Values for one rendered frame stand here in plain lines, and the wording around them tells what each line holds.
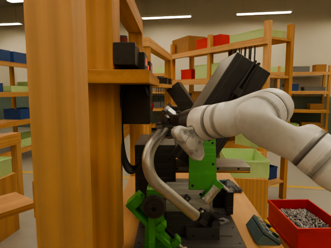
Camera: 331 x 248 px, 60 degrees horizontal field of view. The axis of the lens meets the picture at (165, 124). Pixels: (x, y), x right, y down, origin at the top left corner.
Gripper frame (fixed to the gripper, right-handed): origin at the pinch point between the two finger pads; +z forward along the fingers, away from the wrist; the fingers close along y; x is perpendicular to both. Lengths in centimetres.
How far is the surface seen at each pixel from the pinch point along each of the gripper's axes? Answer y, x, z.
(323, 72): -438, -734, 388
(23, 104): 74, -211, 1166
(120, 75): 16.7, -6.8, 11.5
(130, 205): -15.9, 16.0, 22.4
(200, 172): -37, -15, 31
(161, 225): -27.2, 14.4, 18.8
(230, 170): -51, -28, 33
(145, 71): 13.1, -11.3, 7.5
